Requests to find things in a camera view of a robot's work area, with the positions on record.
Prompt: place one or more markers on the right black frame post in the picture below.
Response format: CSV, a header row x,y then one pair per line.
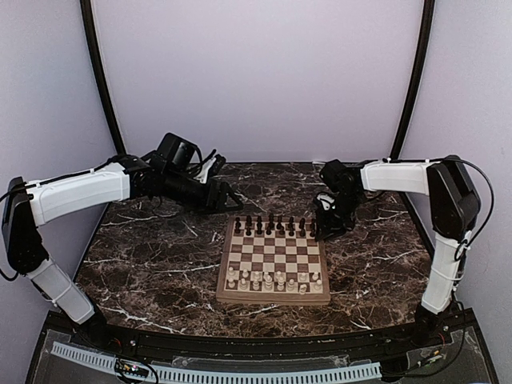
x,y
415,78

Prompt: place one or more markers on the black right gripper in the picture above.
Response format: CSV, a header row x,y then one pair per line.
x,y
328,227

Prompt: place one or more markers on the black front rail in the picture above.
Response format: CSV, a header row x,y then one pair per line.
x,y
163,346

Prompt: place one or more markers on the left black frame post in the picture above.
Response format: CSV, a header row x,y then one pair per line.
x,y
92,42

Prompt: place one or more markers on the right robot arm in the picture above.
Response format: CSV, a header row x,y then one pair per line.
x,y
454,209

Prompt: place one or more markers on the white slotted cable duct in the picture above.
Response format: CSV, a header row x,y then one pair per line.
x,y
203,370

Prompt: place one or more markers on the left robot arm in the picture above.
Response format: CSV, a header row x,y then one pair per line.
x,y
176,171

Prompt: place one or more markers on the black frame post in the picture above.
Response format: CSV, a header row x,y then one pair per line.
x,y
415,78
92,42

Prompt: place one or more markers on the wooden chess board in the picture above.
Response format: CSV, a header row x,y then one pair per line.
x,y
273,243

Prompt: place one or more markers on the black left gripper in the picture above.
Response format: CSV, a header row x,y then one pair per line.
x,y
216,204

